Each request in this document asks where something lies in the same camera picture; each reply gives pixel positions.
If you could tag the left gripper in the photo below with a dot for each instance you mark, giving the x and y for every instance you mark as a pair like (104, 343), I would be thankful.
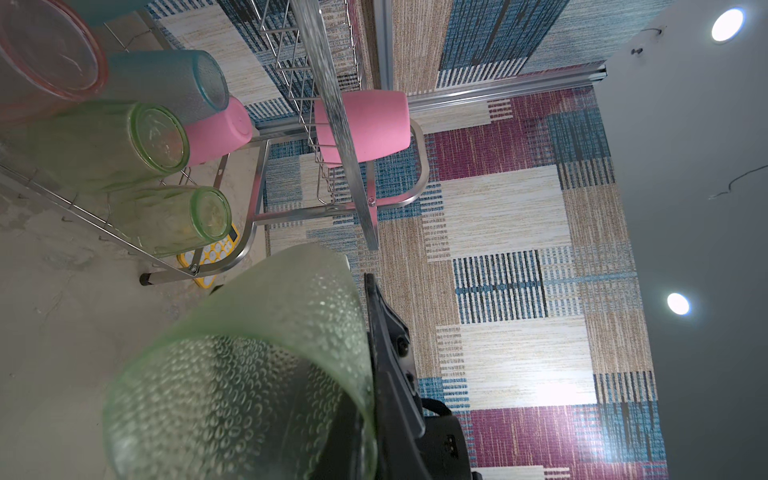
(443, 452)

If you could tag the frosted green cup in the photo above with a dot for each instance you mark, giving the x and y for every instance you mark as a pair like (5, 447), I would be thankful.
(269, 377)

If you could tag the pink cup front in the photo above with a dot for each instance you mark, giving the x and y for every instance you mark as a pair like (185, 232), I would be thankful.
(379, 122)

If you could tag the teal cup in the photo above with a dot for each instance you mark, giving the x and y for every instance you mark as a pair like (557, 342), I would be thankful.
(190, 83)
(97, 12)

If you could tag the clear pink cup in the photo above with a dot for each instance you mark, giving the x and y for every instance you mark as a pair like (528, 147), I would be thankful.
(50, 61)

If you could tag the yellow calculator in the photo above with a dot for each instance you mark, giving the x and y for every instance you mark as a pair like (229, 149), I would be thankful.
(211, 254)

